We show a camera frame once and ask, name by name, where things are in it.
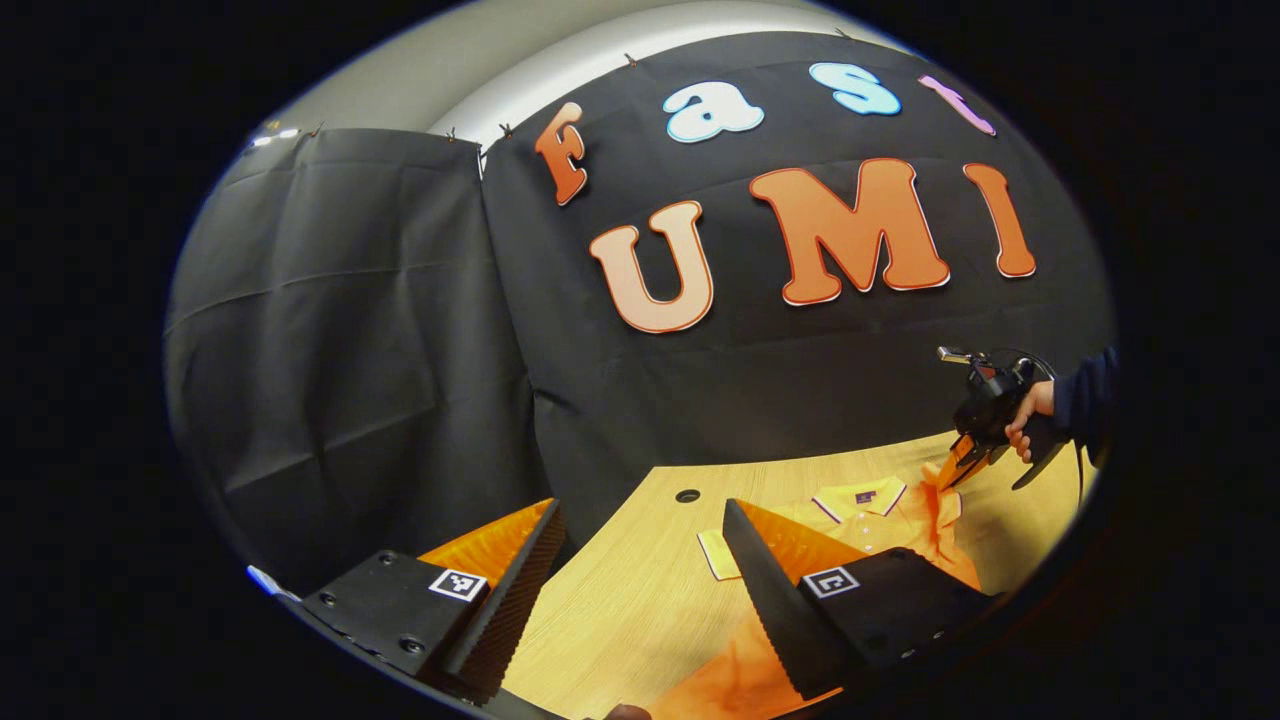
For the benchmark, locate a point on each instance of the orange T-shirt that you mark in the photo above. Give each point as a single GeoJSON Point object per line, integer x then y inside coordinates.
{"type": "Point", "coordinates": [880, 520]}

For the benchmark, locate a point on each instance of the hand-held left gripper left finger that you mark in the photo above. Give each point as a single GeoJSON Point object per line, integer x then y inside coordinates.
{"type": "Point", "coordinates": [505, 610]}

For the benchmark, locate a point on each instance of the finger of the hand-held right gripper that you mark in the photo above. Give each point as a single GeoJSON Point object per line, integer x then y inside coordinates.
{"type": "Point", "coordinates": [982, 462]}
{"type": "Point", "coordinates": [953, 462]}

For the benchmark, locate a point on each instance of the black backdrop cloth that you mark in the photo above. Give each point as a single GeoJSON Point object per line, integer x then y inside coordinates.
{"type": "Point", "coordinates": [400, 350]}

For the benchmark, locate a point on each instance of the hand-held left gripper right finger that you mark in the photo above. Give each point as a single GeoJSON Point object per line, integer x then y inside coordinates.
{"type": "Point", "coordinates": [775, 610]}

